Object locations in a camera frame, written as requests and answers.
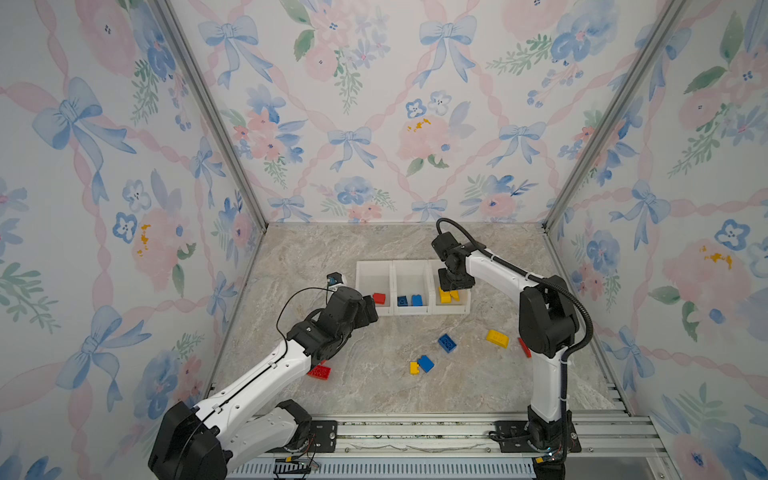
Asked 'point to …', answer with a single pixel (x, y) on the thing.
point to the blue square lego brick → (402, 301)
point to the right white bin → (442, 308)
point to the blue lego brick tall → (417, 300)
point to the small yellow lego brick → (414, 368)
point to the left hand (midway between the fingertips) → (363, 302)
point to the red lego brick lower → (321, 372)
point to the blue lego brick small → (425, 363)
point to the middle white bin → (411, 278)
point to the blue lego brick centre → (447, 343)
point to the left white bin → (376, 277)
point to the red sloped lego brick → (379, 298)
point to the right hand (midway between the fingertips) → (453, 281)
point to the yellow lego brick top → (497, 338)
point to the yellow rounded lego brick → (445, 297)
